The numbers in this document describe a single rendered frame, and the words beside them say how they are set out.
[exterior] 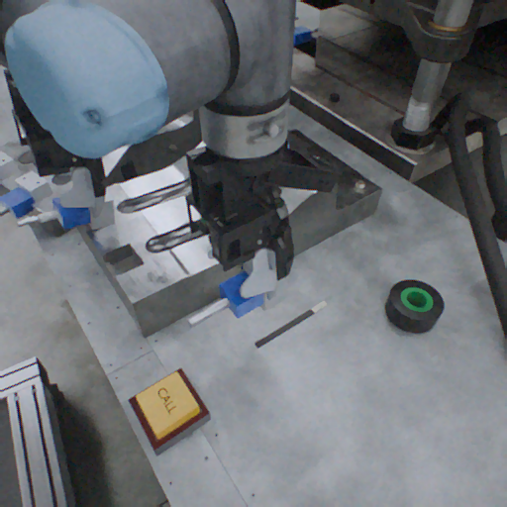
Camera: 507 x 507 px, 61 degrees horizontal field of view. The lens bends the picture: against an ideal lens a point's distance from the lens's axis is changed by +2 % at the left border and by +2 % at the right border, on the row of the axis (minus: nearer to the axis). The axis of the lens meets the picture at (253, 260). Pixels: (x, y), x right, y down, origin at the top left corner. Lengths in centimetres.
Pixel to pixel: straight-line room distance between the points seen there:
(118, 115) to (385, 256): 62
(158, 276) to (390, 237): 44
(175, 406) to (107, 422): 96
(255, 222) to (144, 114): 19
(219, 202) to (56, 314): 146
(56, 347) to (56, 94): 152
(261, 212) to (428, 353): 38
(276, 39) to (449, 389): 52
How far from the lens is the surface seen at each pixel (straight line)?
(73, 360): 167
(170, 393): 58
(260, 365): 63
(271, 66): 33
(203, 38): 27
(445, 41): 99
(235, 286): 53
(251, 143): 35
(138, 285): 62
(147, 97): 25
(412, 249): 82
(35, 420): 135
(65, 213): 69
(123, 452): 148
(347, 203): 79
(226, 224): 40
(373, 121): 119
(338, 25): 138
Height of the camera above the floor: 136
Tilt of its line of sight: 48 degrees down
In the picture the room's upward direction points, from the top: straight up
